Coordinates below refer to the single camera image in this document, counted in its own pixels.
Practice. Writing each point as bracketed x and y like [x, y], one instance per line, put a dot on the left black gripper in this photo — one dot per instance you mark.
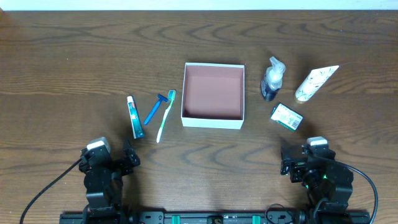
[123, 161]

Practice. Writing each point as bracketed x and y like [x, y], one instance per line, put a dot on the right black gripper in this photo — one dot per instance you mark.
[292, 165]

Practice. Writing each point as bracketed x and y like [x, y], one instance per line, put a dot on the green white toothpaste tube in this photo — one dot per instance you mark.
[134, 117]

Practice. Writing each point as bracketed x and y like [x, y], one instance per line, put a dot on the green white soap bar pack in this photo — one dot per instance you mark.
[286, 117]

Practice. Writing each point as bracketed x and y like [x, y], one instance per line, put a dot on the blue disposable razor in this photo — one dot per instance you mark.
[161, 99]

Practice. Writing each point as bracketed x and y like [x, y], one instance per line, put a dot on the green white toothbrush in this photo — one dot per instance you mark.
[171, 97]

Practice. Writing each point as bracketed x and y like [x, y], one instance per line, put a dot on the white floral lotion tube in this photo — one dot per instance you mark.
[313, 82]

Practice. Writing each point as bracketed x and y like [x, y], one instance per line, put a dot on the clear pump soap bottle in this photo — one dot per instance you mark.
[272, 81]

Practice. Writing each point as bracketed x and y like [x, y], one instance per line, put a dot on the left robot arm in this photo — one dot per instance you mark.
[104, 181]

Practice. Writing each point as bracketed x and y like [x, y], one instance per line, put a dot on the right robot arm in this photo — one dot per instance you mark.
[329, 185]

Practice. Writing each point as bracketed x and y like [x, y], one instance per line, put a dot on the white cardboard box, pink interior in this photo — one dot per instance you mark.
[213, 96]

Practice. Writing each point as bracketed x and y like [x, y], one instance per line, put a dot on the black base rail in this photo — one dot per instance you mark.
[273, 216]

